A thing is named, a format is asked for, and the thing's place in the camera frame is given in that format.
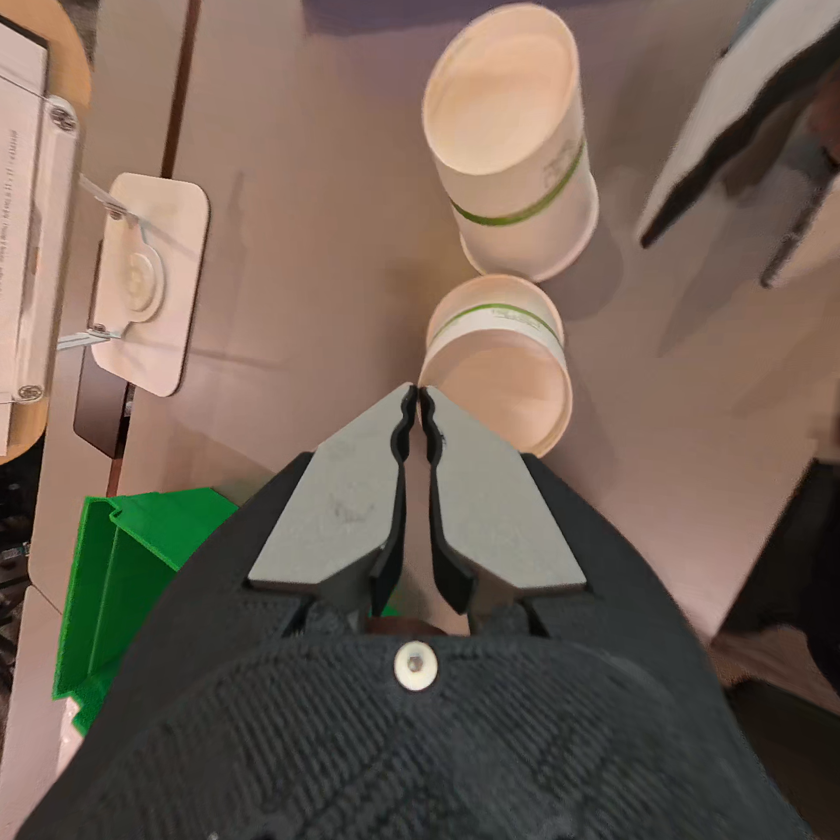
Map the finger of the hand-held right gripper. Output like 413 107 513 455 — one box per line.
640 0 840 249
761 164 840 290

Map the green plastic bin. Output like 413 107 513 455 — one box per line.
52 487 240 736

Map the white paper cup green band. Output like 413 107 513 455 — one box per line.
422 3 599 283
418 274 573 458

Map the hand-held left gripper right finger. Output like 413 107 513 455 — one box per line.
420 386 587 614

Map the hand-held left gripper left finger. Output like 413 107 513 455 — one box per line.
248 384 417 614

